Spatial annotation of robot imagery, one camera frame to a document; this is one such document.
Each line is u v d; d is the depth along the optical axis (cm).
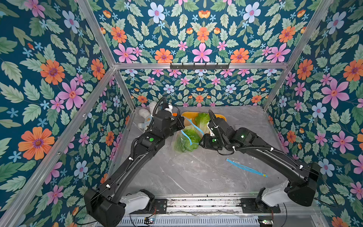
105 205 37
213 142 59
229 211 73
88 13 70
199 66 93
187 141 70
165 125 51
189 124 75
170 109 64
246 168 86
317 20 73
